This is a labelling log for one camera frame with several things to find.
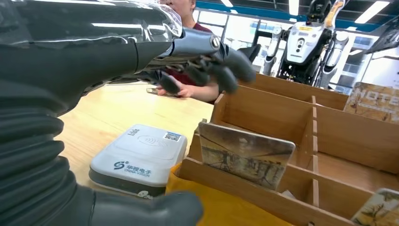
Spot grey white card reader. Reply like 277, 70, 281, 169
88, 124, 188, 199

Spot wooden card organizer box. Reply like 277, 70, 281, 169
165, 73, 399, 226

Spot person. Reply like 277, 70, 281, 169
156, 0, 220, 104

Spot standing humanoid robot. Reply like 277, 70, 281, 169
263, 0, 350, 88

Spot grey kiosk stand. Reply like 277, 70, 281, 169
363, 16, 399, 91

